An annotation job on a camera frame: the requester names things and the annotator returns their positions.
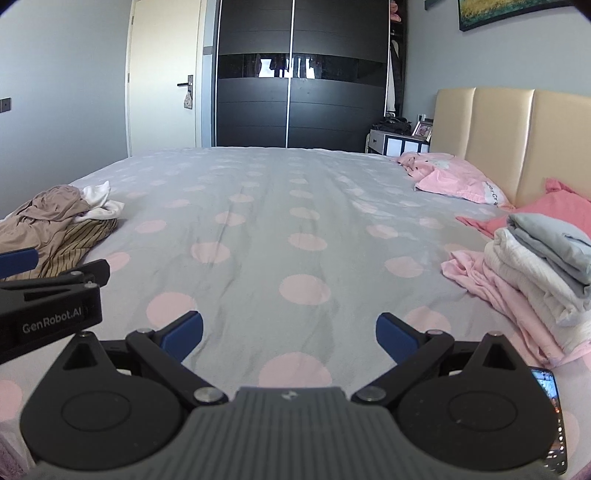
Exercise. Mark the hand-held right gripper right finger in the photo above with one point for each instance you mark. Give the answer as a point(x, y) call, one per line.
point(397, 334)

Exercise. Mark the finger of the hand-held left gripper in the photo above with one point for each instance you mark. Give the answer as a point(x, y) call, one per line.
point(18, 264)
point(87, 277)

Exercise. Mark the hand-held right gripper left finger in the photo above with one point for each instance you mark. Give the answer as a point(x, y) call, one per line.
point(184, 332)

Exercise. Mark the grey shirt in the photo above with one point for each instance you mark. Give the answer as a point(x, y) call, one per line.
point(549, 240)

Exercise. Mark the brown striped garment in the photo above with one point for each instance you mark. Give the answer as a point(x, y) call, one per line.
point(78, 240)

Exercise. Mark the brown crumpled garment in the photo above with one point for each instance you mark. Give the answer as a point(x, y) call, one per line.
point(46, 207)

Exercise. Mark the white crumpled garment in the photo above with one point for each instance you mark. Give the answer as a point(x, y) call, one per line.
point(99, 198)

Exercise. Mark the pink folded garment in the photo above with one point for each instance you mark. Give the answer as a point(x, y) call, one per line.
point(485, 281)

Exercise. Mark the white folded garment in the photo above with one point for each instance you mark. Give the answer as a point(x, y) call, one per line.
point(521, 277)

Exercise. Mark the purple fuzzy robe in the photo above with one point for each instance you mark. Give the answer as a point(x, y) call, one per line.
point(11, 457)

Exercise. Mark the grey pink-dotted bed sheet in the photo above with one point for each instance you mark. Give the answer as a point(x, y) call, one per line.
point(277, 207)

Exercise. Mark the light pink printed pillow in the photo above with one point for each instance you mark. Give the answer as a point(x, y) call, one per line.
point(457, 177)

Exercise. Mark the black smartphone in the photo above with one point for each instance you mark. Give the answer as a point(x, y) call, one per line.
point(551, 415)

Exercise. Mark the white nightstand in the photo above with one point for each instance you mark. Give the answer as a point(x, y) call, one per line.
point(392, 143)

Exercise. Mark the hanging door tag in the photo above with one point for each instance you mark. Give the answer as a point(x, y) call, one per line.
point(188, 99)

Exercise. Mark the black bag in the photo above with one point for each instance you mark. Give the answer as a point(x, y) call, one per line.
point(392, 125)

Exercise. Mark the dark pink pillow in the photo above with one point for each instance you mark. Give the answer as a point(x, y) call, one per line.
point(563, 203)

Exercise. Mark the cream room door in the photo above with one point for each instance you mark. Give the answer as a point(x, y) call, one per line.
point(157, 69)

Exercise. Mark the beige padded headboard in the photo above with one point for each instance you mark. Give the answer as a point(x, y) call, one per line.
point(498, 134)

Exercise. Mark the black sliding-door wardrobe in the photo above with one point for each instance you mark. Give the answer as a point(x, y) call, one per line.
point(323, 101)

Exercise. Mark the hanging white garment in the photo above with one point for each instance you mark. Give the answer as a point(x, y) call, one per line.
point(391, 78)

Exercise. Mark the dark wall switch plate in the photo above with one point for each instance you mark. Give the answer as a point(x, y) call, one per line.
point(4, 105)

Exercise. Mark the photo frame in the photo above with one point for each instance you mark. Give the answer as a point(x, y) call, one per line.
point(422, 130)

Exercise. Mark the framed wall painting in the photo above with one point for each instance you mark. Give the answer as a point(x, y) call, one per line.
point(498, 11)

